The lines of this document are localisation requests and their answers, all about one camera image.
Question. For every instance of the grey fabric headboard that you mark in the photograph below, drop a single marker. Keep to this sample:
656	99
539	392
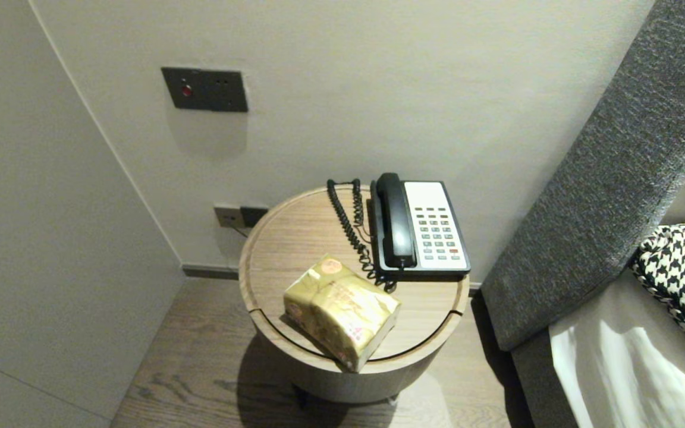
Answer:
604	178

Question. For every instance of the black and white desk telephone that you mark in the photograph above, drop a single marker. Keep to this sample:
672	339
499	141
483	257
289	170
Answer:
437	196

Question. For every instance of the white bed sheet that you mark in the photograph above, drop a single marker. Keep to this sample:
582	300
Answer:
634	368

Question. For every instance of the grey upholstered bed frame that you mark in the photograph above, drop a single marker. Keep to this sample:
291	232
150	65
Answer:
539	386

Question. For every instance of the black telephone handset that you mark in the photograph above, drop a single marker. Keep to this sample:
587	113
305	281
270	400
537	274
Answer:
396	220

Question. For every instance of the gold tissue pack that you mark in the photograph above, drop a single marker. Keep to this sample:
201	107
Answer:
342	315

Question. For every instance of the grey wall baseboard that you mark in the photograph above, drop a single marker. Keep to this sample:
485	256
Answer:
209	272

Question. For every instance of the beige wall data socket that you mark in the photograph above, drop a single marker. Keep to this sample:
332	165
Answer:
226	216

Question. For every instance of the dark wall power socket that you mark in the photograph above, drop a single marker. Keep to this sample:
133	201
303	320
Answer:
253	215

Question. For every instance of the dark wall switch panel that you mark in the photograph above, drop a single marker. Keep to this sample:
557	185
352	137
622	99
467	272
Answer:
206	89

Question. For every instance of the round wooden bedside table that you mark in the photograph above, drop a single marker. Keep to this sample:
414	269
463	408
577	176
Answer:
295	249

